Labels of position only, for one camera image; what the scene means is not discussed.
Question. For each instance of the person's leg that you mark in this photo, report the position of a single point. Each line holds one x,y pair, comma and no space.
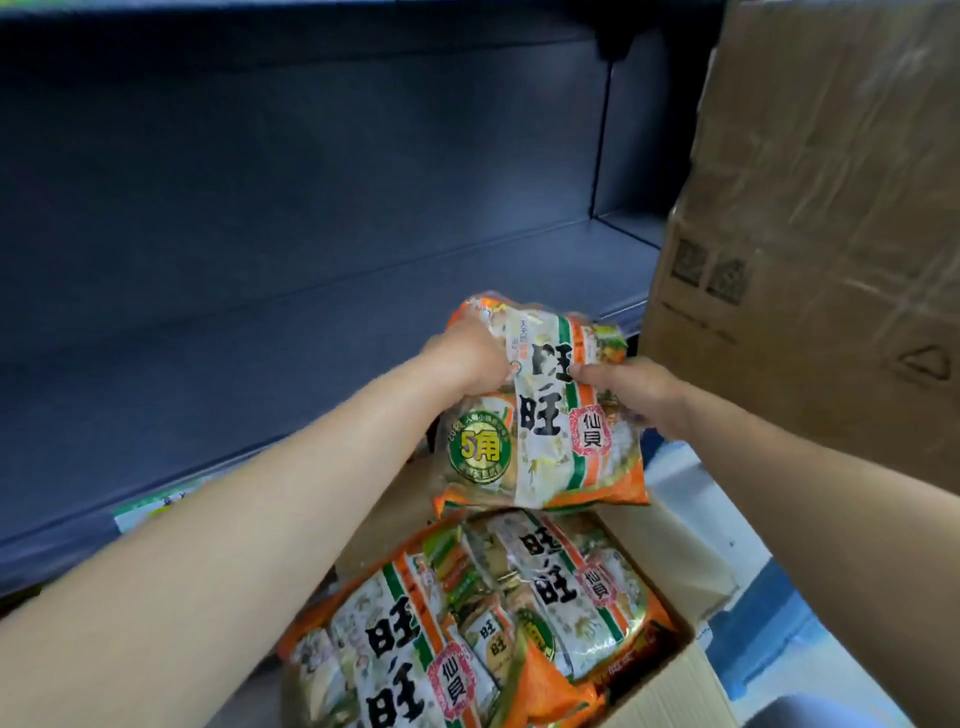
821,714

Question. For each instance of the open cardboard box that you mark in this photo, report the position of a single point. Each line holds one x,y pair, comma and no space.
675,555

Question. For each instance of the person's left forearm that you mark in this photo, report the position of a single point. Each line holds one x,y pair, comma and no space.
225,562

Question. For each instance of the orange white snack packet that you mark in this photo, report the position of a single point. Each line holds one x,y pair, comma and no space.
397,645
570,585
540,442
551,694

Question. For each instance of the large taped cardboard box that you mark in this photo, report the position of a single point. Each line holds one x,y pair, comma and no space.
817,225

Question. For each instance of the person's right forearm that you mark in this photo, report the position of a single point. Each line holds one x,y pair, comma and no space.
840,525

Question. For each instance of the person's right hand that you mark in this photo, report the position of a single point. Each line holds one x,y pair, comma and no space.
643,391

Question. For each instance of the dark blue metal shelf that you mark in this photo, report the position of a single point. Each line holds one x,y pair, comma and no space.
300,262

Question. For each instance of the person's left hand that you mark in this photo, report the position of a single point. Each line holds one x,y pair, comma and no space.
466,358

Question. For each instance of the small orange snack packet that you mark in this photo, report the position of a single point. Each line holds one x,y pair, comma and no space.
489,634

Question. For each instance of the person's right thumb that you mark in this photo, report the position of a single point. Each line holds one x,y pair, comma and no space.
596,373

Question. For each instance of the person's left thumb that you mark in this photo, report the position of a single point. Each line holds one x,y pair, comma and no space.
508,369

